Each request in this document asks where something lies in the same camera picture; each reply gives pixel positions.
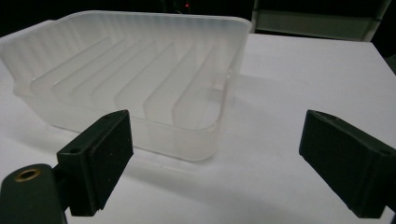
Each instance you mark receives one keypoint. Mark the grey metal shelf frame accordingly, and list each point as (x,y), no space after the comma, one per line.
(314,23)

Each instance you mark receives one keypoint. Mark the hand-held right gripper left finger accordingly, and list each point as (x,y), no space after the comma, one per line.
(96,161)

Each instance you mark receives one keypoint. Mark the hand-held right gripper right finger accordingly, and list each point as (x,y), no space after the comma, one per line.
(348,161)

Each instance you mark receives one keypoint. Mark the translucent plastic divided box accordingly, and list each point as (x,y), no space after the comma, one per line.
(130,77)

